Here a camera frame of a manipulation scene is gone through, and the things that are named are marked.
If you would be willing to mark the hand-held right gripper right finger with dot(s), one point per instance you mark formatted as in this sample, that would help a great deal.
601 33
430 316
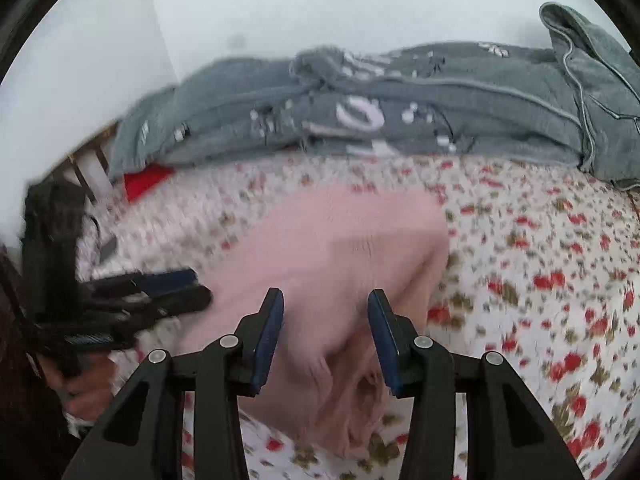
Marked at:
385 340

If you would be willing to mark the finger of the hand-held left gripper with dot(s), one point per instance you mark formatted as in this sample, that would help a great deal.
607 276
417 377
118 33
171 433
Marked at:
160 280
170 302

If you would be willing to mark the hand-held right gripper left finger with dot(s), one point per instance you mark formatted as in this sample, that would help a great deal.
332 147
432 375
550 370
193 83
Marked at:
267 340

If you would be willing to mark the pink knit sweater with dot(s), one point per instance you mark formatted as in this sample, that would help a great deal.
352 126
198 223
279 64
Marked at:
325 260

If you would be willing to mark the person's left hand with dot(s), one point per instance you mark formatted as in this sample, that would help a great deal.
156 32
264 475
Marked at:
90 390

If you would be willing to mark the red cloth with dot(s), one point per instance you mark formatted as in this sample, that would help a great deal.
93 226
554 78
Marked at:
147 182

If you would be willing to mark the floral bed sheet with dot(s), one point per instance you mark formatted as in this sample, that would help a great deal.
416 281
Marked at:
525 260

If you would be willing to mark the grey printed blanket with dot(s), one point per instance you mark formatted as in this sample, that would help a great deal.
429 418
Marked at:
450 110

